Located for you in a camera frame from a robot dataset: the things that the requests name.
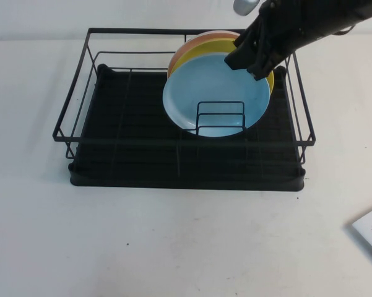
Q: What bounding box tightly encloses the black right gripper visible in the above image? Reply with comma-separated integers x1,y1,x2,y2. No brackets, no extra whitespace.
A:
223,0,301,82

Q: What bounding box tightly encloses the light blue plate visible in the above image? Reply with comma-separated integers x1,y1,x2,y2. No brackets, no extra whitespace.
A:
162,53,273,138

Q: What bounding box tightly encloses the yellow plate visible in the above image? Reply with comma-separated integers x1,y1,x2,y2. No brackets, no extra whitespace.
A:
172,41,276,94

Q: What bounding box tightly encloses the white plate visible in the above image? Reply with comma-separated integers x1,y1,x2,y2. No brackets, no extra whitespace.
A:
188,30,244,38

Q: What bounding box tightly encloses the orange plate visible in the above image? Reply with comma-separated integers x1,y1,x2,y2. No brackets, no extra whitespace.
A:
167,32,246,79

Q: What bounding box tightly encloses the black plastic drip tray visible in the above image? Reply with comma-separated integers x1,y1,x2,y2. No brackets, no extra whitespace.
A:
67,63,308,192

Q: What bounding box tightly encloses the white card with QR code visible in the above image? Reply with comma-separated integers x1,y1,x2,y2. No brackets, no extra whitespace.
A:
351,203,372,253

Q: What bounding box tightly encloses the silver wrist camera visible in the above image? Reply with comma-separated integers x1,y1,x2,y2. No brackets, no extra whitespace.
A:
233,0,259,16

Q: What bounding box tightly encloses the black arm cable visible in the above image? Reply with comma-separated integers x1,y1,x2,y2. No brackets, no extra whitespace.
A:
333,25,356,37

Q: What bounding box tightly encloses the black wire dish rack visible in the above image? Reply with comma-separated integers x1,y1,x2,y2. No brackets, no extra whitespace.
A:
51,28,316,162

